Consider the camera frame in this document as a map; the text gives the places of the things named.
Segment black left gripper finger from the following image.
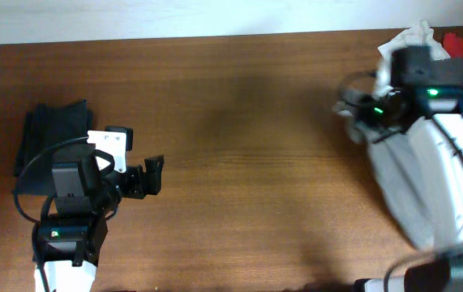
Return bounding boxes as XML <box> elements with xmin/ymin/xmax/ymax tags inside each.
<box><xmin>144</xmin><ymin>155</ymin><xmax>165</xmax><ymax>195</ymax></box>
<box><xmin>105</xmin><ymin>126</ymin><xmax>133</xmax><ymax>152</ymax></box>

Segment grey shorts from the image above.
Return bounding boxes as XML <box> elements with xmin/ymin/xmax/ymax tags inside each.
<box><xmin>332</xmin><ymin>52</ymin><xmax>463</xmax><ymax>251</ymax></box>

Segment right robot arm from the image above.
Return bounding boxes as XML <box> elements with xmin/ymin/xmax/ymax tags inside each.
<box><xmin>338</xmin><ymin>71</ymin><xmax>463</xmax><ymax>291</ymax></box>

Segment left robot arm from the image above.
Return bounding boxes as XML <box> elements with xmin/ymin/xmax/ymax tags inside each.
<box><xmin>32</xmin><ymin>126</ymin><xmax>165</xmax><ymax>291</ymax></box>

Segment folded black garment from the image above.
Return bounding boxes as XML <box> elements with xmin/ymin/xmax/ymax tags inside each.
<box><xmin>14</xmin><ymin>100</ymin><xmax>92</xmax><ymax>195</ymax></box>

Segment white shirt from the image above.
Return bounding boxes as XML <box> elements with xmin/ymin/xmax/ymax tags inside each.
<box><xmin>372</xmin><ymin>19</ymin><xmax>451</xmax><ymax>99</ymax></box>

